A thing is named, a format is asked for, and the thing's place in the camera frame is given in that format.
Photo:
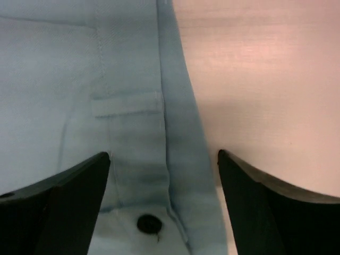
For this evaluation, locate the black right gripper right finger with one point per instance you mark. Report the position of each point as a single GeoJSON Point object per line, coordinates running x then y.
{"type": "Point", "coordinates": [271, 216]}

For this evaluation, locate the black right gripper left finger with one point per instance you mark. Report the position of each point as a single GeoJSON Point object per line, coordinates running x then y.
{"type": "Point", "coordinates": [56, 215]}

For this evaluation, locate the light blue trousers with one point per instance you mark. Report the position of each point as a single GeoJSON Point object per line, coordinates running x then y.
{"type": "Point", "coordinates": [81, 77]}

